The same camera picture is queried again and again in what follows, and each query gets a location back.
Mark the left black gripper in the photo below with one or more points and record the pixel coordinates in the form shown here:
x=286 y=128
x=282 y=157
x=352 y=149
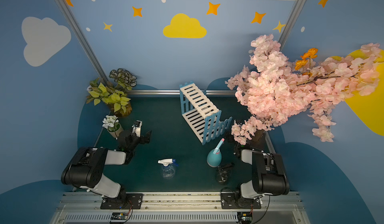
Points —
x=139 y=138

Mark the clear spray bottle white nozzle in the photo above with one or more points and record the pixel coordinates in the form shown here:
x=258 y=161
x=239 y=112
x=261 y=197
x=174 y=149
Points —
x=169 y=168

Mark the blue white slatted shelf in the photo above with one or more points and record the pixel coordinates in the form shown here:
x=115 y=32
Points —
x=201 y=114

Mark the teal watering bottle pink collar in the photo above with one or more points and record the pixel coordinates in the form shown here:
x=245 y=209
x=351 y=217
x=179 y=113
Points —
x=214 y=157

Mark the dark smoky spray bottle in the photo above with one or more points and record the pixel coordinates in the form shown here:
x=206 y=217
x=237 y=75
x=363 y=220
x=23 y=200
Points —
x=224 y=172

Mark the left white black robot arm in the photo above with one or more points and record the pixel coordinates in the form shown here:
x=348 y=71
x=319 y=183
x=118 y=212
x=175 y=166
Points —
x=86 y=169

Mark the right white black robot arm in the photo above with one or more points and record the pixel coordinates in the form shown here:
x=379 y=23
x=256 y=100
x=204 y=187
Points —
x=268 y=175

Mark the white flower small beige pot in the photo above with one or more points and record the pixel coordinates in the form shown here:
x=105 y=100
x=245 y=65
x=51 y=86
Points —
x=113 y=126

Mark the green leafy plant glass vase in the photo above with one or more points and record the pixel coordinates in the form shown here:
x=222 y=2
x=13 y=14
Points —
x=114 y=95

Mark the left green circuit board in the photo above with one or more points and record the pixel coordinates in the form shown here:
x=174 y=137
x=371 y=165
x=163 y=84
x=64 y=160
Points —
x=119 y=217

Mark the green circuit board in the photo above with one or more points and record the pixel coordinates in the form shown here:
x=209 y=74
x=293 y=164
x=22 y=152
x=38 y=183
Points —
x=244 y=218
x=119 y=217

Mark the right green circuit board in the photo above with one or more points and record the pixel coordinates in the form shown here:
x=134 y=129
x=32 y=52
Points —
x=244 y=218

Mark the pink cherry blossom tree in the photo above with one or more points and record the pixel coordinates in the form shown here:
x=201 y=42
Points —
x=278 y=89

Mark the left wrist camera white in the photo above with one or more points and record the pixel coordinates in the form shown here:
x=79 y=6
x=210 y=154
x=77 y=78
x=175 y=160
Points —
x=136 y=128

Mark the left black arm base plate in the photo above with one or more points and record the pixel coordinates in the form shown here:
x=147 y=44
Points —
x=129 y=201

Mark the aluminium front rail frame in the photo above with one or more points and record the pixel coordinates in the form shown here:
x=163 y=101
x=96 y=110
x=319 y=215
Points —
x=179 y=208

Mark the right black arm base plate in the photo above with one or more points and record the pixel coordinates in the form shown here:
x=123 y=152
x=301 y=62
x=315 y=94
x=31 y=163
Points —
x=232 y=201

